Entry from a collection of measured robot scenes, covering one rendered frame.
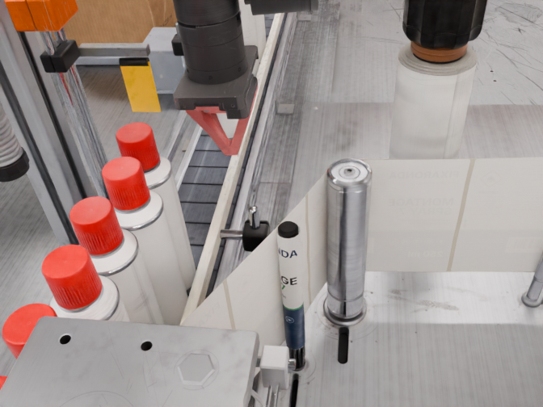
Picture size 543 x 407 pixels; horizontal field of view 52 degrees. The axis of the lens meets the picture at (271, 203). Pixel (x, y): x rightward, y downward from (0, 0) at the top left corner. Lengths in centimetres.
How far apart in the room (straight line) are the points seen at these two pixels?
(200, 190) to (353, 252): 31
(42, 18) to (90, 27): 73
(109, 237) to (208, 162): 38
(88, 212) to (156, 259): 10
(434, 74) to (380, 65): 51
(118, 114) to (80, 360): 81
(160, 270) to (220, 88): 18
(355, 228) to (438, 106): 21
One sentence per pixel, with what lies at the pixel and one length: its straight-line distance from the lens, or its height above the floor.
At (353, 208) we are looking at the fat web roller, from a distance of 47.
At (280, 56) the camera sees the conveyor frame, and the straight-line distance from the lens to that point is 106.
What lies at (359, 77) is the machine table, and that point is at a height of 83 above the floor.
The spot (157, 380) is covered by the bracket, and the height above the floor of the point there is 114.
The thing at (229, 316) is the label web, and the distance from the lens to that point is 42.
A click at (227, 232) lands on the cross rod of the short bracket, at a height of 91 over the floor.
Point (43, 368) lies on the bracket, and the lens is 28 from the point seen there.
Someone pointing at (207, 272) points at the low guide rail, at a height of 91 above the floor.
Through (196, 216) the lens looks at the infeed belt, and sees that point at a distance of 72.
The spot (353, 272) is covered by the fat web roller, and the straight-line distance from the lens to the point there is 53.
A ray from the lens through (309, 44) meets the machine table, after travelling 122.
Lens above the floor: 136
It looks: 42 degrees down
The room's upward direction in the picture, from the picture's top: 5 degrees counter-clockwise
